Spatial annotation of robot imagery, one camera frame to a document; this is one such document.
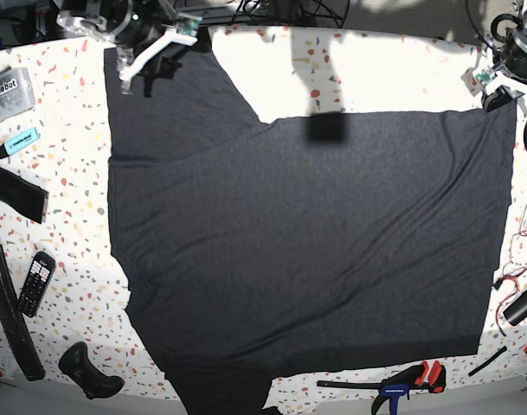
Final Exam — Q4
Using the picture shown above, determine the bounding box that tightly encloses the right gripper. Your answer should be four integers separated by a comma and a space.
116, 13, 199, 98

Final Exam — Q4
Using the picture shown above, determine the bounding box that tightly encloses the red black wire bundle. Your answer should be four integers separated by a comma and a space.
492, 176, 527, 338

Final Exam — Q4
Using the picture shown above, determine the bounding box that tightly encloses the clear LeRobot parts box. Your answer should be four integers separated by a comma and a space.
0, 67, 35, 122

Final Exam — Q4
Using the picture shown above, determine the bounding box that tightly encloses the dark grey T-shirt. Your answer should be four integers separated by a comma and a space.
104, 44, 517, 414

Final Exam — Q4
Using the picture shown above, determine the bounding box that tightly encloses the black TV remote control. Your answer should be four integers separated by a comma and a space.
17, 251, 55, 317

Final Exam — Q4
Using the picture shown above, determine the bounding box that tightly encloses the black blue bar clamp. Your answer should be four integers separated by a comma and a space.
317, 361, 447, 415

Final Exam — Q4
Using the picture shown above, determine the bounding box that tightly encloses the small black rod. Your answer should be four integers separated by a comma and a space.
468, 346, 508, 377

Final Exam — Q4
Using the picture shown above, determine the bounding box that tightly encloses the black game controller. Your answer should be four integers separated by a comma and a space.
58, 342, 125, 399

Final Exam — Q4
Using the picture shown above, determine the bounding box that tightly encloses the turquoise highlighter pen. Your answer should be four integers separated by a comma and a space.
0, 127, 40, 160

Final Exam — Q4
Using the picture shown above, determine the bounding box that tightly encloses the black folded cloth strip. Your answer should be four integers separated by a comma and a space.
0, 167, 48, 223

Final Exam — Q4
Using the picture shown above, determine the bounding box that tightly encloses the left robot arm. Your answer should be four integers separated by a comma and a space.
462, 1, 527, 112

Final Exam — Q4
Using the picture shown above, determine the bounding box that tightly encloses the long black tube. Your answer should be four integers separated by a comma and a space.
0, 244, 46, 381

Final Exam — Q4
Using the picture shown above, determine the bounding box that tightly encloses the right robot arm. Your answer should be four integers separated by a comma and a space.
40, 0, 202, 97

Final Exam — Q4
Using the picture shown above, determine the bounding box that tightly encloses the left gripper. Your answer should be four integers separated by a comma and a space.
460, 67, 527, 112

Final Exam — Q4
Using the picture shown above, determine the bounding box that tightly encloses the black cylinder right edge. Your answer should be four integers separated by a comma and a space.
503, 289, 527, 326

